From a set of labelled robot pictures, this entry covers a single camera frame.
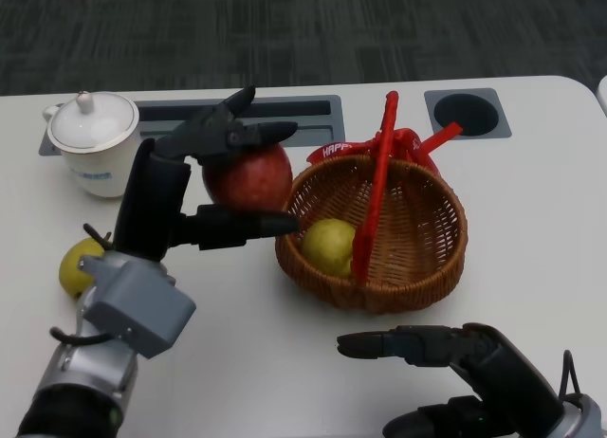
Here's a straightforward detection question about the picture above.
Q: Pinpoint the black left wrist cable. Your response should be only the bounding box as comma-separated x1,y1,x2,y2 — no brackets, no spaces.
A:
49,326,118,348

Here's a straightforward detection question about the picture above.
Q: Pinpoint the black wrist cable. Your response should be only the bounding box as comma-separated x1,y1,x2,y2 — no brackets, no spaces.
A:
559,350,583,404
49,326,118,348

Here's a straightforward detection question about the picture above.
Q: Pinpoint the grey table cable tray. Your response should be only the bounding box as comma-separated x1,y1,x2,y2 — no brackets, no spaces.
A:
38,95,346,157

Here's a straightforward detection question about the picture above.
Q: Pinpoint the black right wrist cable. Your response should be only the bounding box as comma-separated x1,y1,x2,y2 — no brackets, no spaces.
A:
559,350,583,404

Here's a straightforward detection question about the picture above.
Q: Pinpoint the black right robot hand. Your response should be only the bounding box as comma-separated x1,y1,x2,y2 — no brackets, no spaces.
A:
335,322,578,438

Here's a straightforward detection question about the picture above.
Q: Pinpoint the yellow-green pear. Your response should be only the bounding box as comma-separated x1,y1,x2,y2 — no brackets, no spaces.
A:
301,218,358,278
59,237,108,300

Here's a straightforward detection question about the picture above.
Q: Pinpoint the wicker basket with red handle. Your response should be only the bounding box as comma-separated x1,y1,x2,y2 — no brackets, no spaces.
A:
274,90,469,315

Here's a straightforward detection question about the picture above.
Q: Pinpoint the red apple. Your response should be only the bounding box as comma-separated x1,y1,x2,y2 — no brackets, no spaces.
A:
201,142,294,216

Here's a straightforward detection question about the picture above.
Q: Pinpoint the white cup lid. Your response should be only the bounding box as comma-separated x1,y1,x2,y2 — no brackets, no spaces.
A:
46,90,139,151

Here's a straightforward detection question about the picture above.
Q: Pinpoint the red printed ribbon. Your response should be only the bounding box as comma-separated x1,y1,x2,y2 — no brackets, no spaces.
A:
305,120,464,173

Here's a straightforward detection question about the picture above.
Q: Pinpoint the white ceramic cup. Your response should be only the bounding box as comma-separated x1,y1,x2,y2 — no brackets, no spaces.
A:
41,103,143,198

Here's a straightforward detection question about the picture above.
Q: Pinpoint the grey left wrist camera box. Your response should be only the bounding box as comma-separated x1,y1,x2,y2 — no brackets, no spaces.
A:
78,250,198,361

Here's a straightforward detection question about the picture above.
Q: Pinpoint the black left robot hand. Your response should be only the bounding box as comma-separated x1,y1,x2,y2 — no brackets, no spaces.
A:
111,85,301,264

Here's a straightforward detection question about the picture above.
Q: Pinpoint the grey round table grommet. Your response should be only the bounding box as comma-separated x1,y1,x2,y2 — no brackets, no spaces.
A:
423,87,512,139

